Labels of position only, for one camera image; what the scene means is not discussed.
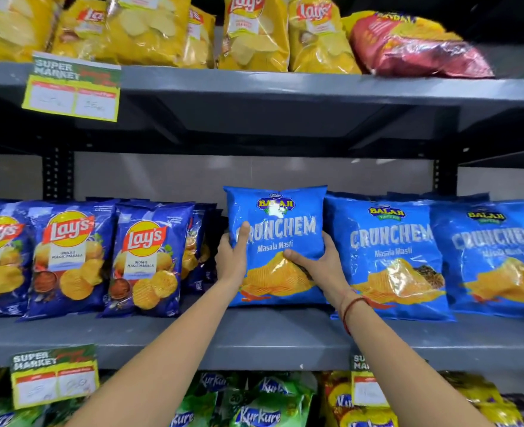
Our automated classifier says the person's right hand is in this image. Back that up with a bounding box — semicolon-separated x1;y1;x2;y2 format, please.
283;231;359;307

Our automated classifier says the person's left hand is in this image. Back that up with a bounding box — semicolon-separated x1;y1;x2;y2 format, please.
215;221;251;290

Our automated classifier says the light blue chip bag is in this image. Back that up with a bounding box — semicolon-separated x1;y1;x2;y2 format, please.
429;199;524;319
323;193;457;323
224;186;328;307

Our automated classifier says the person's right forearm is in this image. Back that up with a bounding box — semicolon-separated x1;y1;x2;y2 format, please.
337;292;495;427

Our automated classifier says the person's left forearm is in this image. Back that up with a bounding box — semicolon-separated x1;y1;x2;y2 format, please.
65;278;241;427

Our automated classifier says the grey metal shelf board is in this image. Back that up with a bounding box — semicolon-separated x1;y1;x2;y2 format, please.
0;294;524;372
0;61;524;109

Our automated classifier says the green and yellow price tag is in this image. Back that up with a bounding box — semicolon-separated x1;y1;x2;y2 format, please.
349;353;390;408
22;51;122;123
10;344;101;410

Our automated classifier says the yellow orange snack packet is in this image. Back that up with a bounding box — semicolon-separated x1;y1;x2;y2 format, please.
439;372;524;427
321;371;399;427

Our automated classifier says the black perforated shelf upright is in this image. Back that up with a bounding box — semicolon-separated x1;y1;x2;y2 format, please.
42;146;76;201
433;158;459;196

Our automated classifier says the row of yellow chip bags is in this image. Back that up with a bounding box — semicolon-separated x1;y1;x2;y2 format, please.
0;0;362;75

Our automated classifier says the red and yellow snack bag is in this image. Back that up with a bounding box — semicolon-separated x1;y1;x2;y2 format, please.
341;10;495;79

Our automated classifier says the red thread bracelet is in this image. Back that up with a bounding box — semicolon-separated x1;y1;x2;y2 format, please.
339;291;372;337

